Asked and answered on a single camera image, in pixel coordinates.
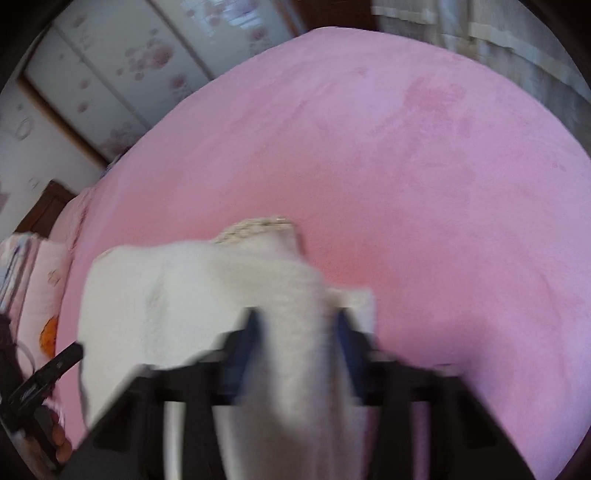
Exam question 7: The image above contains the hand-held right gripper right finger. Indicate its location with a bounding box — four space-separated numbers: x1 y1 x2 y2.
333 307 536 480

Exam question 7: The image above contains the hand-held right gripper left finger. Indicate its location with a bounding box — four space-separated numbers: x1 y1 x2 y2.
60 308 267 480

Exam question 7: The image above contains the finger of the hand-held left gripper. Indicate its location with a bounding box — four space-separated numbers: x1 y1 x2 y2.
33 340 86 381

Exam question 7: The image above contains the white fuzzy cardigan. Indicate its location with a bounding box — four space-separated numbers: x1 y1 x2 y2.
76 215 377 480

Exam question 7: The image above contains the person's left hand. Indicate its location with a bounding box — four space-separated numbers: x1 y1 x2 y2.
44 406 75 466

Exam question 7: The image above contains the pink flower pillow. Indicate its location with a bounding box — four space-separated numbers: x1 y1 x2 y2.
0 233 75 370

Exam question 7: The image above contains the folded blue white blanket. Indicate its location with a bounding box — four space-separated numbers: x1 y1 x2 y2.
0 233 35 319

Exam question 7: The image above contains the dark wooden headboard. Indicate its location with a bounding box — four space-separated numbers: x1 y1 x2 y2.
14 179 78 241

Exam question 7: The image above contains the pink bed blanket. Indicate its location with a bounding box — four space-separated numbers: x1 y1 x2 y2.
54 25 591 480

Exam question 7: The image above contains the floral sliding door wardrobe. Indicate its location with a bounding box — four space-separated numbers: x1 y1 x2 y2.
18 0 310 167

